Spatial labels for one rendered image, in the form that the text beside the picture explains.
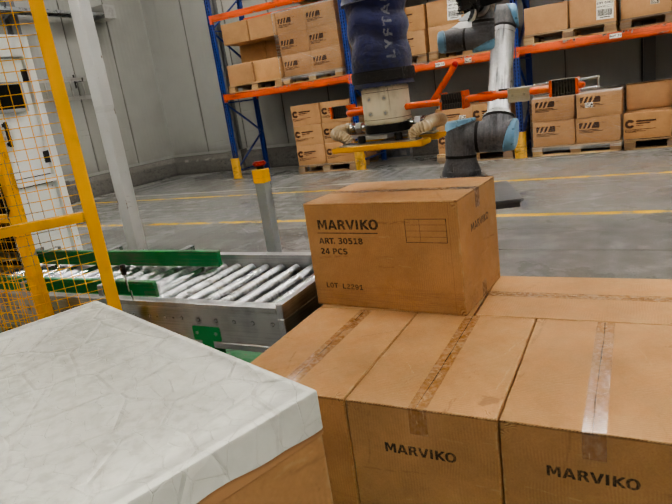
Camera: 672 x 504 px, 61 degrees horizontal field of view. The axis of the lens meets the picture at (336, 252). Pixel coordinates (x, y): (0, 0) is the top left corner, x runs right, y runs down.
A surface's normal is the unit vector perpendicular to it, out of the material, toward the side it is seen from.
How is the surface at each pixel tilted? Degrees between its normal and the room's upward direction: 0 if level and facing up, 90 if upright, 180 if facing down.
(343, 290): 90
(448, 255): 90
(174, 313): 90
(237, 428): 0
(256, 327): 90
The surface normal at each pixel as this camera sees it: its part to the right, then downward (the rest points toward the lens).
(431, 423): -0.44, 0.30
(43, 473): -0.14, -0.95
